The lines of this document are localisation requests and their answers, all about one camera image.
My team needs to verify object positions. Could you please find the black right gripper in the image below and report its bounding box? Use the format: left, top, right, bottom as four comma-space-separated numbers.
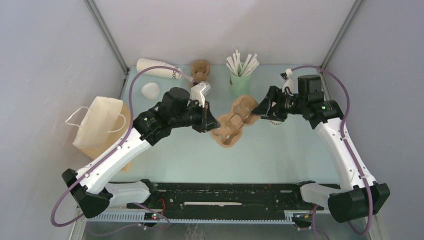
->
250, 85, 307, 122

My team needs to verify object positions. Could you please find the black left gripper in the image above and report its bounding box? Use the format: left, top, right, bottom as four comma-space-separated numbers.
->
170, 99, 220, 133

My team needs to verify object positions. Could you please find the stack of white paper cups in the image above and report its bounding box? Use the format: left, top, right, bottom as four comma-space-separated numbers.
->
136, 57, 182, 80

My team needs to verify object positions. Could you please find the brown paper bag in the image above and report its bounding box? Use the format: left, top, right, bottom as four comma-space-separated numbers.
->
65, 96, 133, 160

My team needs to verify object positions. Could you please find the single white paper cup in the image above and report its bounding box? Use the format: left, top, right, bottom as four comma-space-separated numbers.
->
270, 120, 282, 126

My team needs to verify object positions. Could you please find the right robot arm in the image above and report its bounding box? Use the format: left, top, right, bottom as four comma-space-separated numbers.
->
251, 75, 391, 223

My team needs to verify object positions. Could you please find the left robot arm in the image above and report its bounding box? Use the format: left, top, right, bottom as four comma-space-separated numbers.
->
62, 84, 221, 219

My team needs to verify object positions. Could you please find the green straw holder cup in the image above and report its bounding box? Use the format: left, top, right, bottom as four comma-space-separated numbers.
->
229, 71, 253, 97

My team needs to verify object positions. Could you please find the bundle of white wrapped straws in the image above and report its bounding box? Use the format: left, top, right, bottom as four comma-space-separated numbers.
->
226, 49, 260, 78

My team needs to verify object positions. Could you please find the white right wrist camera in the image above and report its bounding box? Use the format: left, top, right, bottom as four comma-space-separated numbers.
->
280, 68, 297, 96

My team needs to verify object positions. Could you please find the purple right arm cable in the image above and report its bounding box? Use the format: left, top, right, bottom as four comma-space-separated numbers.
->
291, 65, 375, 240

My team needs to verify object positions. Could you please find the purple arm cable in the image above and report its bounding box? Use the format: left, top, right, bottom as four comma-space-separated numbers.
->
291, 65, 375, 240
50, 66, 195, 238

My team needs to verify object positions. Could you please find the aluminium frame post right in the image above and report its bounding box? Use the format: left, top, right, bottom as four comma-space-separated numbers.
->
318, 0, 365, 71

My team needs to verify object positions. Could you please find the aluminium frame post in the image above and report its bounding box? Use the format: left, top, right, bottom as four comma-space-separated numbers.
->
83, 0, 130, 74
318, 0, 365, 71

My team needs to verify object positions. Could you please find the aluminium frame post left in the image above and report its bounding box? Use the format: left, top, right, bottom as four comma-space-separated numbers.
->
83, 0, 130, 74

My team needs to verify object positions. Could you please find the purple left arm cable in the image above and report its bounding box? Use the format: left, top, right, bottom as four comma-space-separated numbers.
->
50, 66, 195, 238

